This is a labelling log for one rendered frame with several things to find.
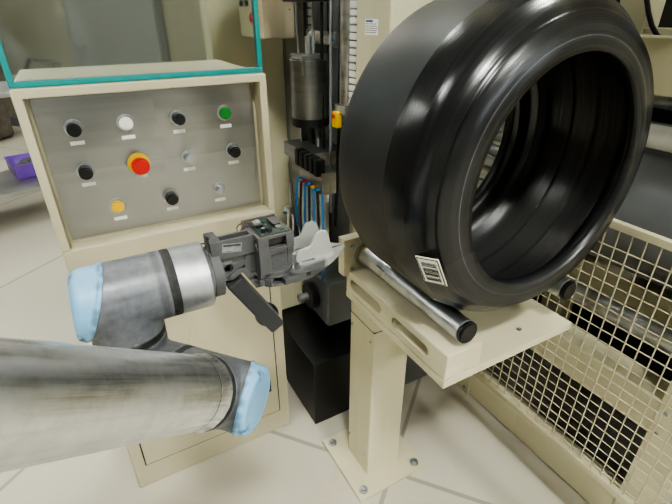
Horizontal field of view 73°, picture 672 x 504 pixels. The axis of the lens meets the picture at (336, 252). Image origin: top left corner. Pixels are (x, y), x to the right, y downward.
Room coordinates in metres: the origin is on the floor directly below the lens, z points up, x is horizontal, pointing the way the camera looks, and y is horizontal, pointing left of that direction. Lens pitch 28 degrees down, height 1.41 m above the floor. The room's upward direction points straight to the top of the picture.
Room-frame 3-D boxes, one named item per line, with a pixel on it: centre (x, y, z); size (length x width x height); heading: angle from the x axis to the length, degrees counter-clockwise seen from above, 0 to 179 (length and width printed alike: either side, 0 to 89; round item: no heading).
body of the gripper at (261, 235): (0.56, 0.12, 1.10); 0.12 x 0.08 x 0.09; 119
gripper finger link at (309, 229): (0.63, 0.04, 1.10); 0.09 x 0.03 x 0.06; 119
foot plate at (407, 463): (1.08, -0.13, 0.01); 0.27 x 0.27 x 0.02; 29
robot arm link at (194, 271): (0.52, 0.19, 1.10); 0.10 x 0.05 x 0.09; 29
